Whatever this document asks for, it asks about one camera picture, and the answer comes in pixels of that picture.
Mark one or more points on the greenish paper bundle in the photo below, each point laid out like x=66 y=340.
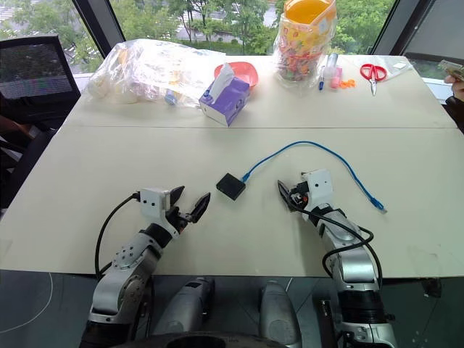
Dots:
x=451 y=68

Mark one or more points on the black round robot torso rim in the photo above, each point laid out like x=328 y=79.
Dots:
x=203 y=340

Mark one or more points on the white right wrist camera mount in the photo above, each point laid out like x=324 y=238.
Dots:
x=319 y=188

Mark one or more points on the blue pen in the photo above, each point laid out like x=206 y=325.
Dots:
x=321 y=81

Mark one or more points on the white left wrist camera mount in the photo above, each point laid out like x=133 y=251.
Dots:
x=150 y=203

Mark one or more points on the person's dark sleeve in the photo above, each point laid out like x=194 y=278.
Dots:
x=457 y=112

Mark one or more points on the dark window frame post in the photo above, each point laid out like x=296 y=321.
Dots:
x=99 y=27
x=400 y=25

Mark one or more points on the purple tissue box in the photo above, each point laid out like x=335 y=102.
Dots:
x=226 y=103

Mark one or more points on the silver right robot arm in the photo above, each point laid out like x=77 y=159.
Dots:
x=353 y=268

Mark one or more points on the clear tube with pink base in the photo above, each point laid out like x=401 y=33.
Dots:
x=332 y=70

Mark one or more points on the small black box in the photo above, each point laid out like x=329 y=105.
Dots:
x=231 y=186

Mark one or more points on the black mesh office chair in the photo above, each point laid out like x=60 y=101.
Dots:
x=32 y=76

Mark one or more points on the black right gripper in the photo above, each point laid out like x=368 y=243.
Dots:
x=300 y=197

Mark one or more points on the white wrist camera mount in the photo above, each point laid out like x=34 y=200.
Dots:
x=319 y=188
x=150 y=203

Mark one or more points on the small clear plastic bag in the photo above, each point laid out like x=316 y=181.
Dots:
x=398 y=65

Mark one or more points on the person's bare hand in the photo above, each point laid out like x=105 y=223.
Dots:
x=457 y=84

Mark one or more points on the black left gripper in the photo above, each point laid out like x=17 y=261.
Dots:
x=177 y=217

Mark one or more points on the small orange rings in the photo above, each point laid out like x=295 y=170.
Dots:
x=347 y=84

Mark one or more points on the red plastic bowl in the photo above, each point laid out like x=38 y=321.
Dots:
x=244 y=70

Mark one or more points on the clear plastic bag of items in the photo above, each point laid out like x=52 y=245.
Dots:
x=145 y=72

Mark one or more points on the candy bag with orange cup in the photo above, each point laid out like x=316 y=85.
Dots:
x=304 y=43

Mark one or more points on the grey rounded robot leg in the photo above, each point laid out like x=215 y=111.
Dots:
x=186 y=308
x=279 y=313

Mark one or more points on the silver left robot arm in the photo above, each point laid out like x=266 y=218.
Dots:
x=125 y=270

